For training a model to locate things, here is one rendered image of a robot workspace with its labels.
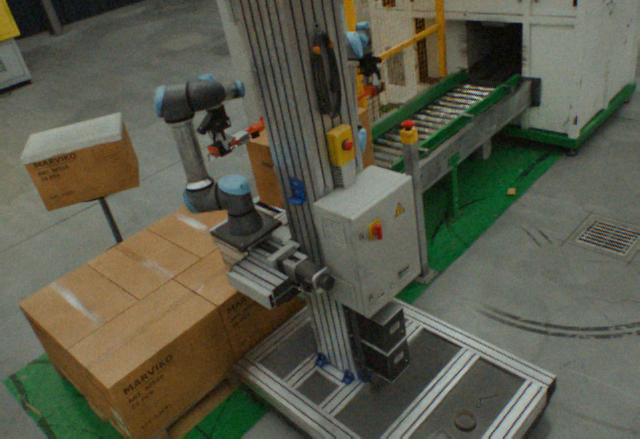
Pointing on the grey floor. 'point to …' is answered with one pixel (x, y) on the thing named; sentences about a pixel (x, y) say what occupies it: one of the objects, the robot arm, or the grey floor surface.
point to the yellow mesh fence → (400, 40)
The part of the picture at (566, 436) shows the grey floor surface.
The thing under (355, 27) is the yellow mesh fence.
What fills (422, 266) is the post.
